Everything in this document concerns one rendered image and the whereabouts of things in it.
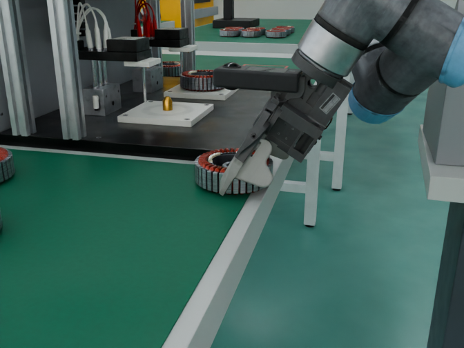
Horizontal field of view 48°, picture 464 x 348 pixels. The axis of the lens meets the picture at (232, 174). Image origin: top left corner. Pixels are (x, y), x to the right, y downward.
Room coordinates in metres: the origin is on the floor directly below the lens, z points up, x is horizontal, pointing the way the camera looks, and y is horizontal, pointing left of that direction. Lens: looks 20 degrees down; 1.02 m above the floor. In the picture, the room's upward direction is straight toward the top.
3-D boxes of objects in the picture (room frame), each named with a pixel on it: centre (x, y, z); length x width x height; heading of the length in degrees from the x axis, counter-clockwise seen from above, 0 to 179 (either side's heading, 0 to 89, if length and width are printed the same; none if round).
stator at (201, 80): (1.26, 0.07, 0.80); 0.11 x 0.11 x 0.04
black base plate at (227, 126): (1.14, 0.11, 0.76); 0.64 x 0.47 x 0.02; 166
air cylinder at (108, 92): (1.06, 0.27, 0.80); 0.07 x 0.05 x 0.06; 166
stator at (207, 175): (0.70, 0.00, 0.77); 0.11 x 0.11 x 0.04
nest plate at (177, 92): (1.26, 0.07, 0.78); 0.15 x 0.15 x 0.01; 76
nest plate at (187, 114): (1.02, 0.13, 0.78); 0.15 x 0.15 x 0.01; 76
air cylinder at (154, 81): (1.29, 0.21, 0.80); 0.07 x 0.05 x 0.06; 166
